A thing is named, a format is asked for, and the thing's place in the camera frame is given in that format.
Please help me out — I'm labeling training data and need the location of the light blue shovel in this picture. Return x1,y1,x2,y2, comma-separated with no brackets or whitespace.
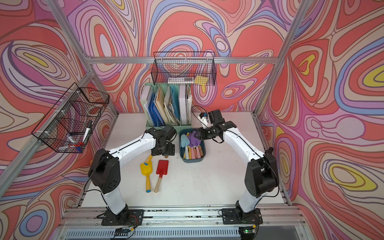
180,134,190,149

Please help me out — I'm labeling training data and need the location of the dark teal storage box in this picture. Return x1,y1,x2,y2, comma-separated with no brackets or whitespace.
179,129,206,163

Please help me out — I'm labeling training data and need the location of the yellow shovel wooden handle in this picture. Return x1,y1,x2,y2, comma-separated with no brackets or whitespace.
198,145,204,158

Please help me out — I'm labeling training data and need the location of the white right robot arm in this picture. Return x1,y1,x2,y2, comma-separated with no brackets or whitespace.
197,110,280,213

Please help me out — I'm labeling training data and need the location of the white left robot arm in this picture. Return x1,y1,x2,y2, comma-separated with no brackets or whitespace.
88,125,177,216

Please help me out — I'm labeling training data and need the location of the mint green file organizer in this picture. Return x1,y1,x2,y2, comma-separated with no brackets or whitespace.
140,84,193,133

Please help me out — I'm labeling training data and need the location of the yellow sponge in basket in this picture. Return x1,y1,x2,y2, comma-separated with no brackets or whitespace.
194,76,209,86

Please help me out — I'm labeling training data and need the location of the black stapler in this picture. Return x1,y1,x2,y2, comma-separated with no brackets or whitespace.
265,147,274,155

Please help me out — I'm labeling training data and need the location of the black marker pen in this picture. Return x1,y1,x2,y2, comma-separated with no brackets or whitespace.
82,120,93,145

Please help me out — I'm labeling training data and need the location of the green shovel yellow handle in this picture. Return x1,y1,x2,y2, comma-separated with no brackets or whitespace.
144,155,153,166

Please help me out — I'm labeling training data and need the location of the red shovel wooden handle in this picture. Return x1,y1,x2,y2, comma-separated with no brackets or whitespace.
154,160,169,193

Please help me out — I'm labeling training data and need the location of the yellow shovel blue tipped handle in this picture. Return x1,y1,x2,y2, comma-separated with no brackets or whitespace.
140,162,153,193

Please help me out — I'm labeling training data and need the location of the black wire basket back wall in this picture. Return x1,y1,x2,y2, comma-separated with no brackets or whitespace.
151,51,217,86

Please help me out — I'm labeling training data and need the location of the black wire basket wall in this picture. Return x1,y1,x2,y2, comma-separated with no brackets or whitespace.
151,51,217,86
32,84,110,154

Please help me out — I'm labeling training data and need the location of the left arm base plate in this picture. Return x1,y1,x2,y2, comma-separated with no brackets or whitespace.
102,209,144,227

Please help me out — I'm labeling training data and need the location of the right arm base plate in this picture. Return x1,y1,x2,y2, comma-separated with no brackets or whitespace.
220,208,263,226

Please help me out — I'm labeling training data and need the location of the black wire basket left wall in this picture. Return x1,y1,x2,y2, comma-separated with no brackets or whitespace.
32,84,110,154

